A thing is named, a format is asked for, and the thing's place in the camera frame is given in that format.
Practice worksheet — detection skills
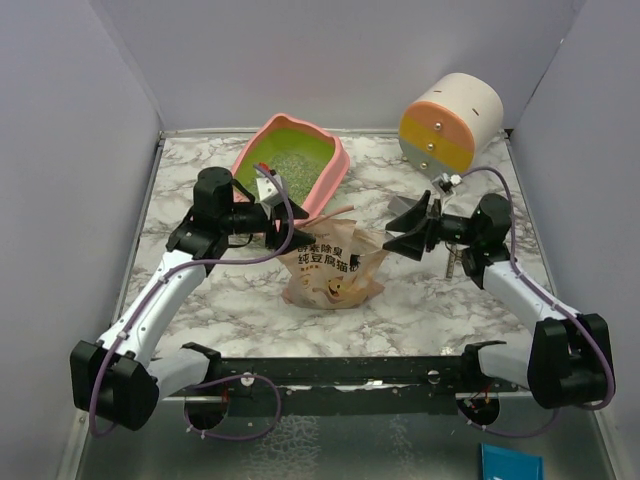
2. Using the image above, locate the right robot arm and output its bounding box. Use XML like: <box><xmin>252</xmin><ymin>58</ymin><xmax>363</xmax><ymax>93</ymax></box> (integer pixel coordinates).
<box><xmin>383</xmin><ymin>192</ymin><xmax>615</xmax><ymax>409</ymax></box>

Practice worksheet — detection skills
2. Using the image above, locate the peach cat litter bag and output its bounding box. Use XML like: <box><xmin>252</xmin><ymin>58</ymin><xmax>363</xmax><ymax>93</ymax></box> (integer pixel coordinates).
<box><xmin>279</xmin><ymin>205</ymin><xmax>387</xmax><ymax>310</ymax></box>

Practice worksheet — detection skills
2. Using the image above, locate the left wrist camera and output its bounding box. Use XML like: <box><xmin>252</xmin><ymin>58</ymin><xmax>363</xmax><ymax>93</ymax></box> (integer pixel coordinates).
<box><xmin>255</xmin><ymin>172</ymin><xmax>287</xmax><ymax>209</ymax></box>

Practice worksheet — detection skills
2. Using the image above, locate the blue card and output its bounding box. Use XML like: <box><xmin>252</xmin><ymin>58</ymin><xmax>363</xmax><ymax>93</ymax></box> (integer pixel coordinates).
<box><xmin>481</xmin><ymin>444</ymin><xmax>544</xmax><ymax>480</ymax></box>

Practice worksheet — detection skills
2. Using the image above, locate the green cat litter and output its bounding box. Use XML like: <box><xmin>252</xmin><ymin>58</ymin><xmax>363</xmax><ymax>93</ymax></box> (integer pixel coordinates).
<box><xmin>263</xmin><ymin>150</ymin><xmax>326</xmax><ymax>205</ymax></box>

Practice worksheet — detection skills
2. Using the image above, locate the pink green litter box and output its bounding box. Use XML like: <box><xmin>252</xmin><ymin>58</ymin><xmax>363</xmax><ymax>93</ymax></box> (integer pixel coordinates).
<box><xmin>231</xmin><ymin>113</ymin><xmax>350</xmax><ymax>217</ymax></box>

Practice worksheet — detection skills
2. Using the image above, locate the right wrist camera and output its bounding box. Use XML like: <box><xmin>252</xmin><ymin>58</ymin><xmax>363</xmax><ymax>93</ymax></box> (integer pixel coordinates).
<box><xmin>431</xmin><ymin>173</ymin><xmax>462</xmax><ymax>201</ymax></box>

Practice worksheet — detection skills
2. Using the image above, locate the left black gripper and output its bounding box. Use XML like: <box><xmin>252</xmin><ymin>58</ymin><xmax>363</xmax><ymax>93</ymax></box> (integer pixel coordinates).
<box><xmin>220</xmin><ymin>197</ymin><xmax>316</xmax><ymax>253</ymax></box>

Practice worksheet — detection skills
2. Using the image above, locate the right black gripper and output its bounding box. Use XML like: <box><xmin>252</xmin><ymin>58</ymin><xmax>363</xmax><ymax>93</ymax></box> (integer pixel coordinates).
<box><xmin>384</xmin><ymin>191</ymin><xmax>481</xmax><ymax>260</ymax></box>

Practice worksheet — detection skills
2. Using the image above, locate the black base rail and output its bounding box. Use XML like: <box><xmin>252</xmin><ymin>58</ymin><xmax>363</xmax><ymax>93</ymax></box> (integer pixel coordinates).
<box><xmin>172</xmin><ymin>354</ymin><xmax>521</xmax><ymax>416</ymax></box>

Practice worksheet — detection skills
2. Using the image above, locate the round cream drawer cabinet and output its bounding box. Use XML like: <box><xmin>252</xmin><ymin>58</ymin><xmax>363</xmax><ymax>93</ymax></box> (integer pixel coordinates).
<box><xmin>398</xmin><ymin>72</ymin><xmax>504</xmax><ymax>179</ymax></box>

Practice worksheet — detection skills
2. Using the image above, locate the grey metal scoop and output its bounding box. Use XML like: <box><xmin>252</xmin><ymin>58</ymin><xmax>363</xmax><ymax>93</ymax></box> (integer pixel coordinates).
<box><xmin>387</xmin><ymin>196</ymin><xmax>417</xmax><ymax>216</ymax></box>

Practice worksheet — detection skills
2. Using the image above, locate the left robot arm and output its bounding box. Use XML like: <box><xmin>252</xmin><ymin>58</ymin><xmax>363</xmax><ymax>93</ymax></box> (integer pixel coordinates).
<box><xmin>70</xmin><ymin>164</ymin><xmax>314</xmax><ymax>437</ymax></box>

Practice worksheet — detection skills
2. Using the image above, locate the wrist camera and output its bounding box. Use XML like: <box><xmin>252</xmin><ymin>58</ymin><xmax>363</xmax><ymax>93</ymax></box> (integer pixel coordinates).
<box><xmin>431</xmin><ymin>173</ymin><xmax>462</xmax><ymax>201</ymax></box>
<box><xmin>255</xmin><ymin>172</ymin><xmax>287</xmax><ymax>209</ymax></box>

